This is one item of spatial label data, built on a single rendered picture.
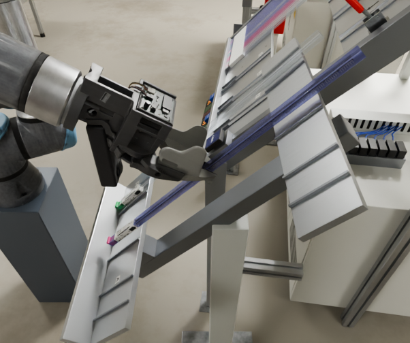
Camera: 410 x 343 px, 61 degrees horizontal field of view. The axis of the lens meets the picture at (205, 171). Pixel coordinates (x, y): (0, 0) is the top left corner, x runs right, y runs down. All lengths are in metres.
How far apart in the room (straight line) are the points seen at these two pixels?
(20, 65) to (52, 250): 0.84
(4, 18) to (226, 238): 0.64
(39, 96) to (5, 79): 0.04
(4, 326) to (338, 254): 1.20
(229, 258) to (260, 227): 0.99
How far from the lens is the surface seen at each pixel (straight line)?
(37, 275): 1.38
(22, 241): 1.21
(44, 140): 0.99
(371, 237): 1.08
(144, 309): 1.44
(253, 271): 1.15
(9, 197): 1.08
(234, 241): 0.60
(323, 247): 1.11
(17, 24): 0.90
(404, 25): 0.70
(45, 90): 0.43
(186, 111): 2.27
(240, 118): 0.87
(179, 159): 0.47
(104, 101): 0.43
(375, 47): 0.71
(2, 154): 1.00
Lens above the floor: 1.30
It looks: 45 degrees down
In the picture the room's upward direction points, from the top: straight up
